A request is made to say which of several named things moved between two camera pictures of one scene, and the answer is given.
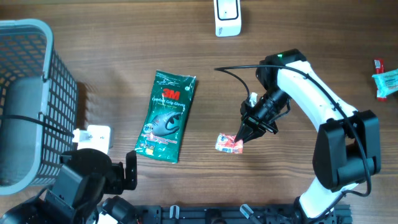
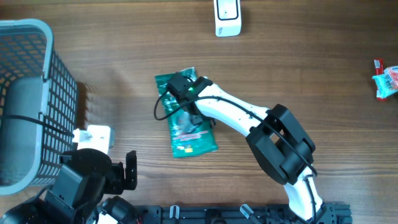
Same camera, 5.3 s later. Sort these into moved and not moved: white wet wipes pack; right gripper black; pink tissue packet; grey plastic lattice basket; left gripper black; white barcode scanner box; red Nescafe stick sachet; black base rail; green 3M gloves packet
Moved: green 3M gloves packet; pink tissue packet; right gripper black
Not moved: white barcode scanner box; white wet wipes pack; black base rail; grey plastic lattice basket; red Nescafe stick sachet; left gripper black
